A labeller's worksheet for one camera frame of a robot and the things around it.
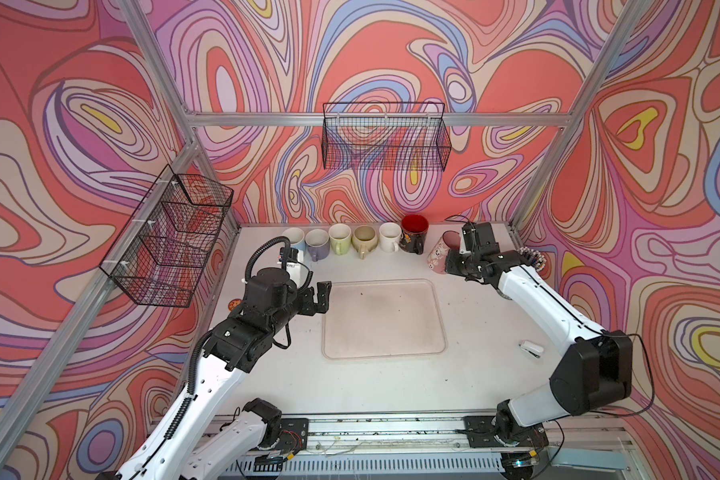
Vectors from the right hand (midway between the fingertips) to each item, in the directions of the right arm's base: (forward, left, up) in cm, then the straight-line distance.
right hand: (452, 267), depth 86 cm
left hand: (-11, +38, +12) cm, 41 cm away
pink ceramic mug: (+3, +4, 0) cm, 5 cm away
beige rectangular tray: (-8, +23, -15) cm, 29 cm away
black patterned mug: (+20, +8, -7) cm, 23 cm away
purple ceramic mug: (+21, +43, -11) cm, 49 cm away
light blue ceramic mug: (+23, +50, -9) cm, 56 cm away
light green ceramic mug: (+21, +34, -7) cm, 41 cm away
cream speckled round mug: (+19, +26, -8) cm, 33 cm away
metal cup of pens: (+1, -26, 0) cm, 26 cm away
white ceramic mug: (+20, +17, -7) cm, 27 cm away
